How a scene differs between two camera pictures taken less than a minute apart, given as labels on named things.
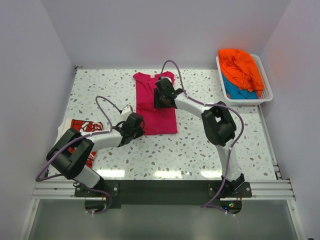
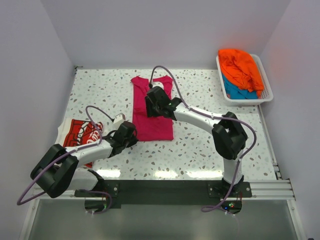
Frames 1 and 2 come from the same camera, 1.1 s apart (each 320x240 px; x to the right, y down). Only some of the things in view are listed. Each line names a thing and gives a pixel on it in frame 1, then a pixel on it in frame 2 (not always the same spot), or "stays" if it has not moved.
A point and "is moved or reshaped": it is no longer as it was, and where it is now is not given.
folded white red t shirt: x=84 y=127 stays
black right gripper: x=157 y=102 -> x=151 y=112
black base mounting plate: x=115 y=193 stays
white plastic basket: x=266 y=94 stays
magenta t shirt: x=157 y=121 is moved or reshaped
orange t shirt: x=239 y=68 stays
